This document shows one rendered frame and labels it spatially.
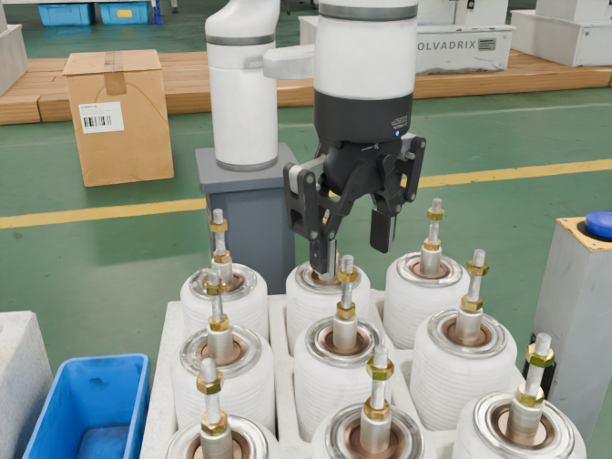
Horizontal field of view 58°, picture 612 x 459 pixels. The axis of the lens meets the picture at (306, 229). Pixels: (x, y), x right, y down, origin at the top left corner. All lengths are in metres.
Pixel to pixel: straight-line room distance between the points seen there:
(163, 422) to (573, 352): 0.45
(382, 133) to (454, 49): 2.15
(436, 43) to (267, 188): 1.81
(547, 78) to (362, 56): 2.36
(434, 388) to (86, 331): 0.65
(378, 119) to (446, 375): 0.26
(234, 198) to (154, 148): 0.81
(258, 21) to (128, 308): 0.57
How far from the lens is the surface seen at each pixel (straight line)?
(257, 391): 0.52
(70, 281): 1.18
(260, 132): 0.78
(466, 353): 0.54
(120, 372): 0.78
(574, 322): 0.68
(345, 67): 0.40
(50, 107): 2.26
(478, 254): 0.52
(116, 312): 1.06
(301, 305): 0.61
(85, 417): 0.83
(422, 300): 0.63
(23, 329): 0.75
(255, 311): 0.61
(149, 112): 1.55
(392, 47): 0.40
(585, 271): 0.64
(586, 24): 2.88
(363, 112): 0.40
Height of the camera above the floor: 0.59
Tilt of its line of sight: 27 degrees down
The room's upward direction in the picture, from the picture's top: straight up
